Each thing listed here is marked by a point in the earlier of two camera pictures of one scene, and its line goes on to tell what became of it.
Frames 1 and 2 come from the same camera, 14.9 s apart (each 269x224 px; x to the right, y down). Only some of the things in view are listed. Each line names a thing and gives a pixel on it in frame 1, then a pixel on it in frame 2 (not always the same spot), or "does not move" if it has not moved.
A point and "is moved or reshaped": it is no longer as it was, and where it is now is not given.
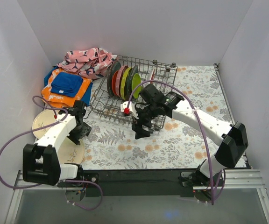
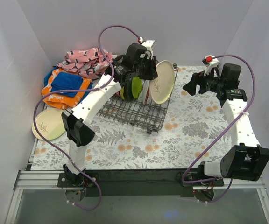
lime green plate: [136, 81] does not move
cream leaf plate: [68, 152] is moved or reshaped
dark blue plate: [128, 91] does not move
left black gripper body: [83, 130] → [152, 70]
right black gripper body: [143, 121] → [200, 83]
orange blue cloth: [62, 87] does not move
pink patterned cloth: [92, 63] does not move
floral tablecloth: [177, 143] does not move
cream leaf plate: [42, 119] does not move
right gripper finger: [140, 133] → [199, 79]
